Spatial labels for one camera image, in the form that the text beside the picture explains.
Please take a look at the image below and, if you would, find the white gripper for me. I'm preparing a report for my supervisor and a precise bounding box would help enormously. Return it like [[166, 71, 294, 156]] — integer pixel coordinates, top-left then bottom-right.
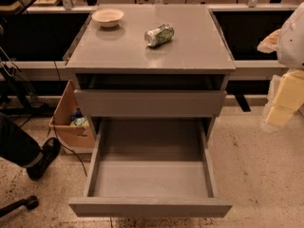
[[260, 69, 304, 133]]

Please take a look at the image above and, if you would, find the grey drawer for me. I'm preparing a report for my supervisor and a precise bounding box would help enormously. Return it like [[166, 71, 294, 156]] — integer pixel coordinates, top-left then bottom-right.
[[69, 119, 232, 218], [74, 89, 226, 118]]

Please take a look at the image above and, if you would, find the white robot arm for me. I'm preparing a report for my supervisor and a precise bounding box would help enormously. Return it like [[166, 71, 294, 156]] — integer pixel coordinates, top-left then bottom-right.
[[257, 3, 304, 132]]

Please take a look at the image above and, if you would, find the grey top drawer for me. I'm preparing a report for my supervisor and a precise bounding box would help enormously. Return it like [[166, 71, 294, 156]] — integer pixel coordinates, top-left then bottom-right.
[[74, 89, 226, 118]]

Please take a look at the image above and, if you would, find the grey drawer cabinet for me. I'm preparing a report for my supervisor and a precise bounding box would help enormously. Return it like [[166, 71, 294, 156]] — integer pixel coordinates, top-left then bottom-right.
[[67, 5, 235, 132]]

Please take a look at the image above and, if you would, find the right grey workbench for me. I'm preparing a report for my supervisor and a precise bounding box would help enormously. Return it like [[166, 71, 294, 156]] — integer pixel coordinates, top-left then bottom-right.
[[211, 8, 294, 112]]

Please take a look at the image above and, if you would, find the grey workbench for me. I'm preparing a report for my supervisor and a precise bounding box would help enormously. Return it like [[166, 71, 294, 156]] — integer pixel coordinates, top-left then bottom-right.
[[0, 8, 90, 81], [211, 8, 294, 112]]

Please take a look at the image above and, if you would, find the green crushed soda can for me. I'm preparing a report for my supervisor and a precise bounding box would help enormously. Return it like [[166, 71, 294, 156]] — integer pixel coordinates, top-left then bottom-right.
[[144, 24, 175, 48]]

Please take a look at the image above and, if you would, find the beige ceramic bowl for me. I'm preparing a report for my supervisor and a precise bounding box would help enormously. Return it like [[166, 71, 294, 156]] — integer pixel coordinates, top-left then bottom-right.
[[91, 9, 124, 28]]

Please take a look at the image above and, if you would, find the green chip bag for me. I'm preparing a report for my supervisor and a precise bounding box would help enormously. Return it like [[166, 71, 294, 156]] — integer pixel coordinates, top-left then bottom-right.
[[70, 117, 88, 126]]

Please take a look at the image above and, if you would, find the blue snack bag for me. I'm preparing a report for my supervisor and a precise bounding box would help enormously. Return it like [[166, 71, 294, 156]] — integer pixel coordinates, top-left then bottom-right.
[[71, 108, 83, 120]]

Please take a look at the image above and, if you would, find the brown cardboard box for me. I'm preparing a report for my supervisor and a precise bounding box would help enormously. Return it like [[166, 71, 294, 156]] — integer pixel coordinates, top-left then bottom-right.
[[48, 80, 95, 149]]

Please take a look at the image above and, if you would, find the black shoe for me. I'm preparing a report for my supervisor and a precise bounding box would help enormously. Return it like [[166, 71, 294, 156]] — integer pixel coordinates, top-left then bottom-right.
[[27, 138, 61, 181]]

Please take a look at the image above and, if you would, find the left grey workbench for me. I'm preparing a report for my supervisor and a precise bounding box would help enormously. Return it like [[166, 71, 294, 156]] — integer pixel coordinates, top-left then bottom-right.
[[0, 8, 90, 81]]

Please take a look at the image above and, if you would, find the black tripod stand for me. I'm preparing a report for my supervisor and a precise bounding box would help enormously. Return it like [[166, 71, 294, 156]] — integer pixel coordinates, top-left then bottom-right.
[[0, 47, 53, 115]]

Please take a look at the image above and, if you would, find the black office chair base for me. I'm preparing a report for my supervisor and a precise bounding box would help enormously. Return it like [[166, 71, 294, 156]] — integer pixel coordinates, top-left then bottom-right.
[[0, 196, 39, 218]]

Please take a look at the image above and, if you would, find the person's dark trouser leg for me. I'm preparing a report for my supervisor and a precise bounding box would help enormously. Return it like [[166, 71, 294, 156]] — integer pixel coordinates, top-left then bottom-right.
[[0, 113, 43, 168]]

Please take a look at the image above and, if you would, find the black floor cable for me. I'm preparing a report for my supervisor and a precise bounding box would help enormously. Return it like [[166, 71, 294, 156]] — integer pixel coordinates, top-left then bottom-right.
[[51, 60, 88, 178]]

